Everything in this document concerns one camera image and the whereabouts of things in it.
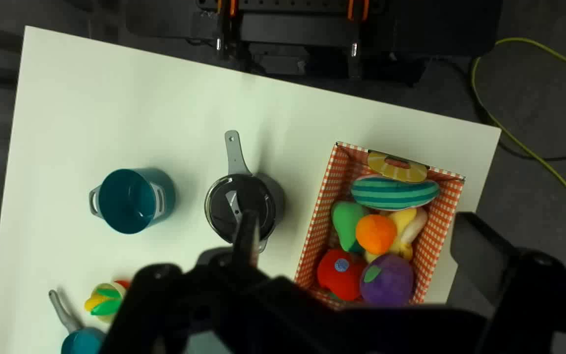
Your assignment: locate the green pear plush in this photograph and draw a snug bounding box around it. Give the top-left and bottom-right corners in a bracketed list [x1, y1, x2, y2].
[331, 199, 372, 256]

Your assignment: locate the black floor cable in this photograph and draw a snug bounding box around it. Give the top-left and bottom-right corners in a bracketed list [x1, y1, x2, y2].
[498, 140, 566, 164]

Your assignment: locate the red plush fruit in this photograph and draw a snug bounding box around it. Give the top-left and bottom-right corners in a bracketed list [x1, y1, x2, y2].
[315, 247, 368, 306]

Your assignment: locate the purple plush fruit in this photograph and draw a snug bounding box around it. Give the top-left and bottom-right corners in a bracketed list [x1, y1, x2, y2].
[360, 254, 417, 310]

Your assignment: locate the yellow banana plush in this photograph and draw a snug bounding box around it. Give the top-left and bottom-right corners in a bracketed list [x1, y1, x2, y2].
[388, 207, 431, 262]

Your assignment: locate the black pot with lid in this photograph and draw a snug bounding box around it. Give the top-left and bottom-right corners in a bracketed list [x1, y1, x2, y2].
[203, 129, 290, 256]

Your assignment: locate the teal cup with handles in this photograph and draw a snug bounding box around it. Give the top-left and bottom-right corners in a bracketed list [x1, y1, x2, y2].
[87, 168, 180, 237]

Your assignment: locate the red checkered cardboard box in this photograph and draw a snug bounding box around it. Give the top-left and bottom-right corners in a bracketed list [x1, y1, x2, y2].
[294, 140, 467, 311]

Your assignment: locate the green yellow corn plush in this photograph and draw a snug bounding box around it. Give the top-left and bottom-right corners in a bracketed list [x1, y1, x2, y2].
[83, 282, 129, 321]

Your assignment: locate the teal striped watermelon plush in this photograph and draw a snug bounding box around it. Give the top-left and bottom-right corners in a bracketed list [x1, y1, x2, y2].
[351, 174, 443, 213]

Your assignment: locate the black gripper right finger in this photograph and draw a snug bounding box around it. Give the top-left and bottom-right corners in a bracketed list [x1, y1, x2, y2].
[451, 211, 524, 300]

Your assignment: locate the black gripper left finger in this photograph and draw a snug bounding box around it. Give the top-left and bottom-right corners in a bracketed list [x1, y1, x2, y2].
[231, 211, 264, 268]

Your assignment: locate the teal small pan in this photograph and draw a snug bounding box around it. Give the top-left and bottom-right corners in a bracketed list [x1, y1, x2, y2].
[48, 288, 109, 354]

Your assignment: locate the orange plush fruit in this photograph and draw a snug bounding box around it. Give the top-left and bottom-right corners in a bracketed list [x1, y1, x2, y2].
[355, 213, 402, 258]

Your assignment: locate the yellow cable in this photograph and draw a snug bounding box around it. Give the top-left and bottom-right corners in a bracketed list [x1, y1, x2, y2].
[470, 36, 566, 223]

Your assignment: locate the black workbench with orange clamps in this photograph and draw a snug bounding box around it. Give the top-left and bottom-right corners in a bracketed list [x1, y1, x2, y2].
[191, 0, 433, 83]

